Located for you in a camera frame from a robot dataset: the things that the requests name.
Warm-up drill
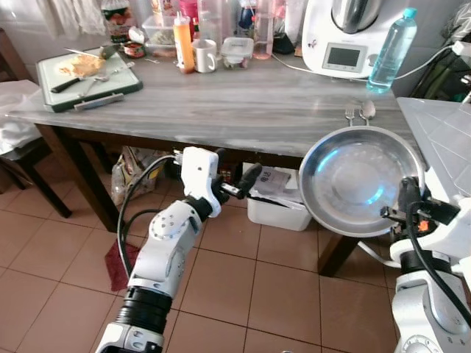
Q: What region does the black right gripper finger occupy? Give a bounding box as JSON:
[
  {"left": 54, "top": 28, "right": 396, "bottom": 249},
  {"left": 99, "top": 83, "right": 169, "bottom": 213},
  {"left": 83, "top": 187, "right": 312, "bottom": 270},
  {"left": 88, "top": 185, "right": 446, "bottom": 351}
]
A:
[{"left": 397, "top": 176, "right": 422, "bottom": 215}]

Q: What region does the round stainless steel plate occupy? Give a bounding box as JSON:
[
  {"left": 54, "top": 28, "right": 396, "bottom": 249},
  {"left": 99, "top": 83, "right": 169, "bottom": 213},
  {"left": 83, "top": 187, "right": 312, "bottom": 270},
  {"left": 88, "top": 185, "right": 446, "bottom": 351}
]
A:
[{"left": 298, "top": 126, "right": 427, "bottom": 238}]

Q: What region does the white plastic storage box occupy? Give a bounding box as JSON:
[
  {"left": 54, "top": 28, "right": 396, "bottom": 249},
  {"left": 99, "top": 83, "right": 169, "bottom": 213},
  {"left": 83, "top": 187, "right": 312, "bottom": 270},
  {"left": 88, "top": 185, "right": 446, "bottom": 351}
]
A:
[{"left": 246, "top": 165, "right": 314, "bottom": 233}]

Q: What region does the grey wooden table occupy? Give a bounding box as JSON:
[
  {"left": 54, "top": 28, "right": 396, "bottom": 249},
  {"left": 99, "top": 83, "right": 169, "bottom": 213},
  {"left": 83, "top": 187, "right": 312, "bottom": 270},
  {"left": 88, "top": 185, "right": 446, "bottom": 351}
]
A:
[{"left": 6, "top": 50, "right": 417, "bottom": 278}]

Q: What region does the light blue folding table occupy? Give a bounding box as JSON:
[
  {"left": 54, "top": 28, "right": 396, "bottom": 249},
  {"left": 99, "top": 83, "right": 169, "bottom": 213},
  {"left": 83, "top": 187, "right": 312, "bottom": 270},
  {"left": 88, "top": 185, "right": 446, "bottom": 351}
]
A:
[{"left": 396, "top": 96, "right": 471, "bottom": 210}]

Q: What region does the crinkled plastic bag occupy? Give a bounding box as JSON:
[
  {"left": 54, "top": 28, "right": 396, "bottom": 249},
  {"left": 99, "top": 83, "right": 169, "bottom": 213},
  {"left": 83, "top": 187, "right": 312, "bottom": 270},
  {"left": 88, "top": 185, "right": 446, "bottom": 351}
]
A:
[{"left": 110, "top": 145, "right": 175, "bottom": 208}]

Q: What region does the metal spoon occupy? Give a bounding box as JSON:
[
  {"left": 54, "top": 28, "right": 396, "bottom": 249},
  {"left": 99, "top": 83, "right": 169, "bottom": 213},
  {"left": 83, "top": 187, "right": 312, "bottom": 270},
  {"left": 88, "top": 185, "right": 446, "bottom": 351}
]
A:
[{"left": 358, "top": 99, "right": 378, "bottom": 126}]

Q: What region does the white ceramic mug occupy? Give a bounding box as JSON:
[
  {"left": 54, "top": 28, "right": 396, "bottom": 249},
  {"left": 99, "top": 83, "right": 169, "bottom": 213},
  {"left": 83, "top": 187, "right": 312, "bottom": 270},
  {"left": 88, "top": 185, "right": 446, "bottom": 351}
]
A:
[{"left": 192, "top": 38, "right": 220, "bottom": 74}]

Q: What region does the clear lidded food container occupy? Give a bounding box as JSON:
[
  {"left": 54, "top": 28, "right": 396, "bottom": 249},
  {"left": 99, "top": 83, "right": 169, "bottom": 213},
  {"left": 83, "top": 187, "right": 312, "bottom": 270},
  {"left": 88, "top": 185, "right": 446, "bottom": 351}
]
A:
[{"left": 220, "top": 36, "right": 255, "bottom": 69}]

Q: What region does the orange sauce bottle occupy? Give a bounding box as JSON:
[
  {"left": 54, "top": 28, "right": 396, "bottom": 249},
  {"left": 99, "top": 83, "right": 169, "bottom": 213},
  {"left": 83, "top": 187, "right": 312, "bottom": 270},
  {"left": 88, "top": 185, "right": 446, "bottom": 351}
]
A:
[{"left": 172, "top": 10, "right": 196, "bottom": 75}]

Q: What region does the tall clear glass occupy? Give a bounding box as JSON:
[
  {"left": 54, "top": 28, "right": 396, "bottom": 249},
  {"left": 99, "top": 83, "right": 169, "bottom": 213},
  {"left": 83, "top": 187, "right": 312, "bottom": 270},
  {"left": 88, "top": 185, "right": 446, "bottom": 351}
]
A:
[{"left": 252, "top": 0, "right": 276, "bottom": 61}]

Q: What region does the red floor cloth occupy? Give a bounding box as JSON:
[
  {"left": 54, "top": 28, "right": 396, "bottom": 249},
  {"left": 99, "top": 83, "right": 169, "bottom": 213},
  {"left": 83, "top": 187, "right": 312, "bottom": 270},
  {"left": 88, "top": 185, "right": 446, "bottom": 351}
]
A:
[{"left": 105, "top": 238, "right": 141, "bottom": 293}]

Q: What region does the clear blue water bottle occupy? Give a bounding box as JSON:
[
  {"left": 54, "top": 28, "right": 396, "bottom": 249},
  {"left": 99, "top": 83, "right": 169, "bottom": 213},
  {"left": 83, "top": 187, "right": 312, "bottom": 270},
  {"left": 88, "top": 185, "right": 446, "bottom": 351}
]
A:
[{"left": 366, "top": 7, "right": 419, "bottom": 93}]

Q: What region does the green rimmed cutting board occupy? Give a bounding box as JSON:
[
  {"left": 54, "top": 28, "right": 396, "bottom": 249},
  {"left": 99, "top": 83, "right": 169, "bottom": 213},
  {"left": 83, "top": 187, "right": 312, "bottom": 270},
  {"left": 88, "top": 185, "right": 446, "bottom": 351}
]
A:
[{"left": 36, "top": 47, "right": 145, "bottom": 113}]

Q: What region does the yellow food piece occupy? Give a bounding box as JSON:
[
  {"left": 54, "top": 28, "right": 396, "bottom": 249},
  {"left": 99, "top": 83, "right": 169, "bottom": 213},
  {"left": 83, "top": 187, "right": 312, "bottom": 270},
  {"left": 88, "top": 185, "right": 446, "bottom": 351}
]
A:
[{"left": 57, "top": 53, "right": 107, "bottom": 79}]

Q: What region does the white kitchen cooking appliance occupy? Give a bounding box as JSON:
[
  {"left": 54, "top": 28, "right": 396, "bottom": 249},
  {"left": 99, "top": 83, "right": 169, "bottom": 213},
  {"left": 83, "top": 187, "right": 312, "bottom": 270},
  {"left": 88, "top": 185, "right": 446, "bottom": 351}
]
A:
[{"left": 301, "top": 0, "right": 410, "bottom": 81}]

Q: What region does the dark stool with white cushion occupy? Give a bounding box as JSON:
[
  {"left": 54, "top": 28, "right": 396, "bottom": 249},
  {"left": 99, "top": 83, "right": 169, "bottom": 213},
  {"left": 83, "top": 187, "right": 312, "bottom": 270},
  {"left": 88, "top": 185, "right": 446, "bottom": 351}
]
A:
[{"left": 0, "top": 79, "right": 75, "bottom": 219}]

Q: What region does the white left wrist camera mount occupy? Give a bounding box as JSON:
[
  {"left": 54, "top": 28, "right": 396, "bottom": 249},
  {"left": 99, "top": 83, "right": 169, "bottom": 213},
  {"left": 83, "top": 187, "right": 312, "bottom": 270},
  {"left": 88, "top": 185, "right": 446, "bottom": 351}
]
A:
[{"left": 180, "top": 146, "right": 222, "bottom": 218}]

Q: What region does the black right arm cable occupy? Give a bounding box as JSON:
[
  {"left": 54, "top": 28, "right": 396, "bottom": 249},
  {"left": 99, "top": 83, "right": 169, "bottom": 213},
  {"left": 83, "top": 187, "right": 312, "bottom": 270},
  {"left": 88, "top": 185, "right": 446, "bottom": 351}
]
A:
[{"left": 404, "top": 202, "right": 471, "bottom": 329}]

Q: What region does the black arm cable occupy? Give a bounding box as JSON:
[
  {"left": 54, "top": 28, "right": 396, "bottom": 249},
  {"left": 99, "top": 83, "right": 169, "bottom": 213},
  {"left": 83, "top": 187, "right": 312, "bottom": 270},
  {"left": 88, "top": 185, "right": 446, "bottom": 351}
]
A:
[
  {"left": 117, "top": 153, "right": 183, "bottom": 278},
  {"left": 404, "top": 202, "right": 471, "bottom": 329}
]

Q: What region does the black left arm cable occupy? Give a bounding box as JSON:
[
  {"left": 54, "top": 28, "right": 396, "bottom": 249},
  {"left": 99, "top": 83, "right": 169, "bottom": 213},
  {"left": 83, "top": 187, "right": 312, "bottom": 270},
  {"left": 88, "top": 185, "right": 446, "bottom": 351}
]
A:
[{"left": 117, "top": 153, "right": 183, "bottom": 278}]

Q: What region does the black handled knife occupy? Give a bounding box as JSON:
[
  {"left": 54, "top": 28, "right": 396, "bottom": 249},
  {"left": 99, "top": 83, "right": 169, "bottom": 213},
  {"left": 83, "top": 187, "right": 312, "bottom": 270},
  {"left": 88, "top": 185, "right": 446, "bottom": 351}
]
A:
[{"left": 49, "top": 62, "right": 138, "bottom": 95}]

